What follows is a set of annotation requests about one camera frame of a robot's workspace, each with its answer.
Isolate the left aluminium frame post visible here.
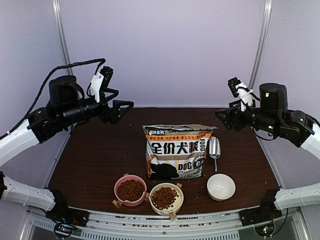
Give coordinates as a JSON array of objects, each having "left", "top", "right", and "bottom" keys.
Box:
[{"left": 52, "top": 0, "right": 71, "bottom": 65}]

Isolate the pink pet bowl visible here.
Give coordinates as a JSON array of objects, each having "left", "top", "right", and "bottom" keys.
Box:
[{"left": 114, "top": 174, "right": 147, "bottom": 207}]

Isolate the metal food scoop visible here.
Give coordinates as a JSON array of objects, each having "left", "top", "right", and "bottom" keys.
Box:
[{"left": 209, "top": 136, "right": 221, "bottom": 172}]

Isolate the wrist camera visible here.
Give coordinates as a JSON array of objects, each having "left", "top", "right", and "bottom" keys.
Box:
[
  {"left": 227, "top": 77, "right": 256, "bottom": 112},
  {"left": 86, "top": 66, "right": 114, "bottom": 103}
]

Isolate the yellow pet bowl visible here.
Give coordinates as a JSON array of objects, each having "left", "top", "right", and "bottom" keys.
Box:
[{"left": 148, "top": 182, "right": 184, "bottom": 217}]

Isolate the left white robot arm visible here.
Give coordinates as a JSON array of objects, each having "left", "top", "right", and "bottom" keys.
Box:
[{"left": 0, "top": 73, "right": 134, "bottom": 223}]

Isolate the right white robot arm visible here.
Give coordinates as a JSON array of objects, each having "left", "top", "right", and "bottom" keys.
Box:
[{"left": 215, "top": 77, "right": 320, "bottom": 226}]

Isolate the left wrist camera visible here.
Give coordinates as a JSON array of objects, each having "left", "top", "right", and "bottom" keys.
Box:
[{"left": 86, "top": 66, "right": 114, "bottom": 103}]

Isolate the wooden bowl stand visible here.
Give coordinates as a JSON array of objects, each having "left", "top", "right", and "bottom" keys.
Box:
[{"left": 112, "top": 183, "right": 182, "bottom": 220}]

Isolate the brown dog food bag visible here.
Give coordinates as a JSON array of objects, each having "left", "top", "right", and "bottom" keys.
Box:
[{"left": 142, "top": 124, "right": 217, "bottom": 181}]

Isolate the white ceramic bowl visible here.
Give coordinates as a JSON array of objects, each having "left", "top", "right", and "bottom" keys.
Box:
[{"left": 206, "top": 173, "right": 236, "bottom": 202}]

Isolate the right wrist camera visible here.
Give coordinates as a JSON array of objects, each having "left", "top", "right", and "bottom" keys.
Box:
[{"left": 227, "top": 77, "right": 256, "bottom": 112}]

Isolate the right aluminium frame post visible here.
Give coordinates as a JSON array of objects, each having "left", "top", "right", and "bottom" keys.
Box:
[{"left": 249, "top": 0, "right": 273, "bottom": 89}]

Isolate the brown kibble in pink bowl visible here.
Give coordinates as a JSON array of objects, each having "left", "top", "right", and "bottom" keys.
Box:
[{"left": 117, "top": 179, "right": 145, "bottom": 202}]

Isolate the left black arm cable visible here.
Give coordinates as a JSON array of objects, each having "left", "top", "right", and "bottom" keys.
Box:
[{"left": 0, "top": 58, "right": 106, "bottom": 141}]

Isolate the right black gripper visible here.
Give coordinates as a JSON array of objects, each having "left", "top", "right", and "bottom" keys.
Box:
[{"left": 215, "top": 99, "right": 279, "bottom": 134}]

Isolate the front aluminium rail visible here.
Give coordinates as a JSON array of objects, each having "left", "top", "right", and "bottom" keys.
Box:
[{"left": 24, "top": 194, "right": 308, "bottom": 240}]

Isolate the aluminium frame post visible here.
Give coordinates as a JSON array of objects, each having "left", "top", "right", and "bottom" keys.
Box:
[
  {"left": 52, "top": 0, "right": 71, "bottom": 65},
  {"left": 249, "top": 0, "right": 273, "bottom": 89}
]

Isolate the brown kibble in yellow bowl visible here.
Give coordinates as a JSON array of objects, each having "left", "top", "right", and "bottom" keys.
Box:
[{"left": 151, "top": 187, "right": 179, "bottom": 210}]

